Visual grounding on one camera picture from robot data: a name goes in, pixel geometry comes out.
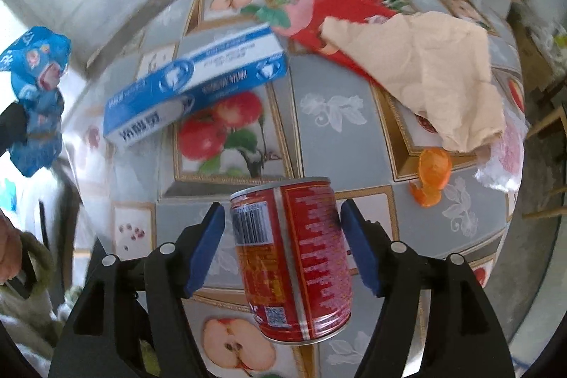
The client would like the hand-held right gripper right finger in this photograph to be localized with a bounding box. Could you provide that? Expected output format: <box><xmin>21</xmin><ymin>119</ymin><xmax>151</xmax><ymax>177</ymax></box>
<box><xmin>339</xmin><ymin>198</ymin><xmax>517</xmax><ymax>378</ymax></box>

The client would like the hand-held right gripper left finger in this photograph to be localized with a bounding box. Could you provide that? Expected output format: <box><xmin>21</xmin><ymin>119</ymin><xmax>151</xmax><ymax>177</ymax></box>
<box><xmin>48</xmin><ymin>202</ymin><xmax>226</xmax><ymax>378</ymax></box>

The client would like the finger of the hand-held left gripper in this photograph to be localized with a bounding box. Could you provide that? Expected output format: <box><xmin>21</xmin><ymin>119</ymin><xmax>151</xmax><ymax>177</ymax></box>
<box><xmin>0</xmin><ymin>101</ymin><xmax>29</xmax><ymax>157</ymax></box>

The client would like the blue snack wrapper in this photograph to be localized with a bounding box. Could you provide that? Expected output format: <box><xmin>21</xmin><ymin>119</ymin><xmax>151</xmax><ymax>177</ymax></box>
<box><xmin>0</xmin><ymin>26</ymin><xmax>72</xmax><ymax>179</ymax></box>

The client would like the red drink can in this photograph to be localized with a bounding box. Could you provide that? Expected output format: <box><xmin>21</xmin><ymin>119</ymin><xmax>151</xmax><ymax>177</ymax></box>
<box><xmin>229</xmin><ymin>176</ymin><xmax>353</xmax><ymax>345</ymax></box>

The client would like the orange peel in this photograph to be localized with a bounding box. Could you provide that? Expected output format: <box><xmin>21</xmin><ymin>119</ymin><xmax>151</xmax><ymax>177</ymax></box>
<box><xmin>408</xmin><ymin>148</ymin><xmax>453</xmax><ymax>208</ymax></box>

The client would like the blue toothpaste box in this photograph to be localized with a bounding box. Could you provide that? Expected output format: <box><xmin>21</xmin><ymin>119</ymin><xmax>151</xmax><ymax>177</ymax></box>
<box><xmin>103</xmin><ymin>23</ymin><xmax>288</xmax><ymax>148</ymax></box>

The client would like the pink clear plastic bag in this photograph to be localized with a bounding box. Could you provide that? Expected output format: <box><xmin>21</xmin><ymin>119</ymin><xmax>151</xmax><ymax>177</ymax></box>
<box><xmin>475</xmin><ymin>108</ymin><xmax>528</xmax><ymax>193</ymax></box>

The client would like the brown paper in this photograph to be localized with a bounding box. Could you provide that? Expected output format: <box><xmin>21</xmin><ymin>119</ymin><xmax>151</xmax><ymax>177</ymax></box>
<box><xmin>320</xmin><ymin>11</ymin><xmax>506</xmax><ymax>153</ymax></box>

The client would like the person's left hand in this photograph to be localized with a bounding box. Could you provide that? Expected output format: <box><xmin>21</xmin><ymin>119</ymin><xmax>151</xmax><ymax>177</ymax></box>
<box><xmin>0</xmin><ymin>212</ymin><xmax>25</xmax><ymax>283</ymax></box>

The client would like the fruit print tablecloth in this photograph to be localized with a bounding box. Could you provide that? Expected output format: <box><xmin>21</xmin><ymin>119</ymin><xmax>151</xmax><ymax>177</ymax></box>
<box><xmin>60</xmin><ymin>0</ymin><xmax>530</xmax><ymax>378</ymax></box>

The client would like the green white fuzzy garment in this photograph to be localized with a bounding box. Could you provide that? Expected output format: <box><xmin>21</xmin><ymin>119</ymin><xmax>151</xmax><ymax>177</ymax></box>
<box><xmin>0</xmin><ymin>234</ymin><xmax>67</xmax><ymax>365</ymax></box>

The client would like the red strawberry print carton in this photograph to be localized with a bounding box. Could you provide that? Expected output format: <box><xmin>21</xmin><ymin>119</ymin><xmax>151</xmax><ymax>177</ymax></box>
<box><xmin>241</xmin><ymin>0</ymin><xmax>417</xmax><ymax>89</ymax></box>

